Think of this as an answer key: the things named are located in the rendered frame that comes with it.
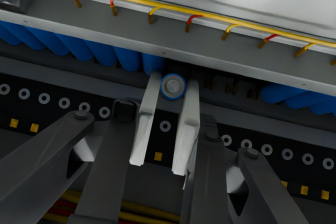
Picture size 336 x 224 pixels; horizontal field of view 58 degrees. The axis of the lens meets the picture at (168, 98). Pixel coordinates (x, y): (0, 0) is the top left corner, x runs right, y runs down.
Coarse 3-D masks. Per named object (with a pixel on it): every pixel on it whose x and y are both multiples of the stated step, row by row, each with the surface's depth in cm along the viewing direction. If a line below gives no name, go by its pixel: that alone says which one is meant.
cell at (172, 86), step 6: (162, 78) 20; (168, 78) 20; (174, 78) 20; (180, 78) 20; (162, 84) 20; (168, 84) 20; (174, 84) 20; (180, 84) 20; (162, 90) 20; (168, 90) 20; (174, 90) 20; (180, 90) 20; (168, 96) 20; (174, 96) 20; (180, 96) 20
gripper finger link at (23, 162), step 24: (72, 120) 13; (24, 144) 10; (48, 144) 11; (72, 144) 12; (0, 168) 9; (24, 168) 9; (48, 168) 10; (72, 168) 13; (0, 192) 8; (24, 192) 9; (48, 192) 11; (0, 216) 8; (24, 216) 10
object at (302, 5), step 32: (192, 0) 16; (224, 0) 15; (256, 0) 14; (288, 0) 14; (320, 0) 13; (320, 32) 16; (0, 64) 30; (32, 64) 30; (128, 96) 30; (160, 96) 30; (256, 128) 30; (288, 128) 30
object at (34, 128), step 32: (0, 96) 30; (32, 96) 30; (64, 96) 30; (96, 96) 30; (32, 128) 29; (224, 128) 30; (160, 160) 29; (288, 160) 30; (320, 160) 30; (320, 192) 29
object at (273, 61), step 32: (32, 0) 17; (64, 0) 17; (128, 0) 15; (64, 32) 18; (96, 32) 17; (128, 32) 17; (160, 32) 17; (192, 32) 17; (224, 32) 16; (288, 32) 15; (224, 64) 17; (256, 64) 17; (288, 64) 17; (320, 64) 17
